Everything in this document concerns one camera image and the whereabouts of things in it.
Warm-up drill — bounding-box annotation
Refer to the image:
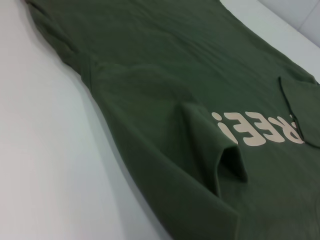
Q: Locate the dark green FREE t-shirt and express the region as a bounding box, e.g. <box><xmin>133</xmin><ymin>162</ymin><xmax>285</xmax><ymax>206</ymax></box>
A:
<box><xmin>23</xmin><ymin>0</ymin><xmax>320</xmax><ymax>240</ymax></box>

